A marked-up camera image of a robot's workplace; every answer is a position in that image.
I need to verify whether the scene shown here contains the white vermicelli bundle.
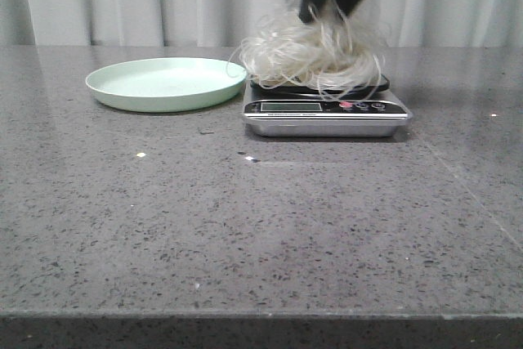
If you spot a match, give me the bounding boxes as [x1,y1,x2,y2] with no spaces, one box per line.
[237,3,385,101]

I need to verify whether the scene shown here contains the digital kitchen scale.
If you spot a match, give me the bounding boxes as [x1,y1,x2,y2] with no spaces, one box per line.
[243,77,412,138]

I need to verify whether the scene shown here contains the pale green round plate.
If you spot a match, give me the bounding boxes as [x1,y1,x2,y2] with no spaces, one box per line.
[85,57,247,113]

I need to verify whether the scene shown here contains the white pleated curtain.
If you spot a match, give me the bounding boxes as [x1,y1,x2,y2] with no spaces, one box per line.
[1,0,522,47]

